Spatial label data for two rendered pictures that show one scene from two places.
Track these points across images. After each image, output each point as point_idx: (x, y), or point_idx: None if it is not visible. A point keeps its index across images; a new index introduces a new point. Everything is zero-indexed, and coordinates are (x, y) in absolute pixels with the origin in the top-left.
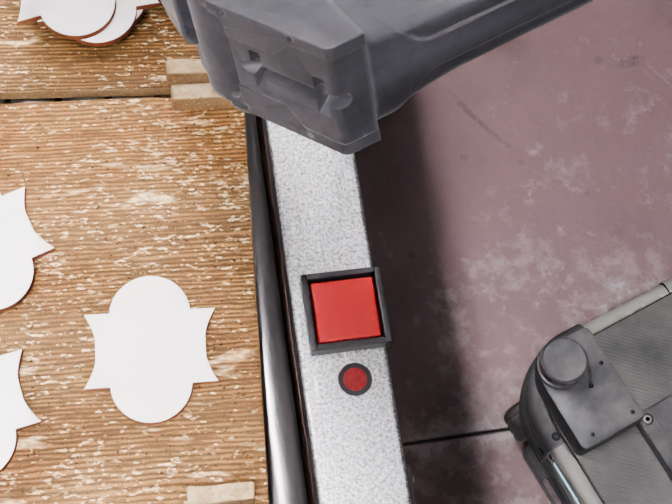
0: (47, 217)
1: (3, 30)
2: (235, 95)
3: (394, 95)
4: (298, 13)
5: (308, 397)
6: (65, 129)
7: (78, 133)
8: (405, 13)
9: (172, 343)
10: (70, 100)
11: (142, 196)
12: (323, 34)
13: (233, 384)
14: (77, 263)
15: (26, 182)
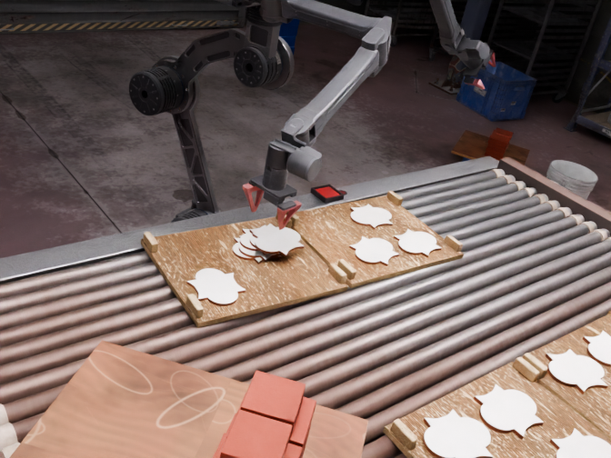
0: (353, 242)
1: (300, 264)
2: (387, 56)
3: None
4: (385, 24)
5: (354, 198)
6: (323, 244)
7: (322, 242)
8: (373, 17)
9: (366, 212)
10: None
11: (330, 226)
12: (388, 19)
13: (365, 204)
14: (360, 233)
15: (346, 248)
